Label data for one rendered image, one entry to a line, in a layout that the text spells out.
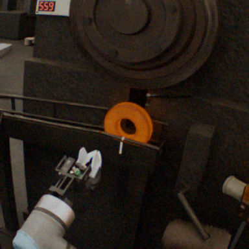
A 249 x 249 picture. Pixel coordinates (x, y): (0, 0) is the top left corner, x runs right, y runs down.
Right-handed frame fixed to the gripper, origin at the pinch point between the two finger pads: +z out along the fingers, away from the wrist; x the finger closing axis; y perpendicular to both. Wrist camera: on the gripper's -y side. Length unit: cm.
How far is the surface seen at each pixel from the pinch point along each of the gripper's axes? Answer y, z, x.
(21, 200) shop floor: -85, 21, 66
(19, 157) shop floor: -97, 59, 95
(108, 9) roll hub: 32.6, 21.8, 5.6
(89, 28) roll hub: 26.2, 20.6, 10.9
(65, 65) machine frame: 2.7, 32.9, 28.7
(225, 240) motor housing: -23.2, -0.2, -42.1
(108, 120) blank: -6.9, 21.5, 6.5
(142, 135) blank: -8.4, 20.9, -5.3
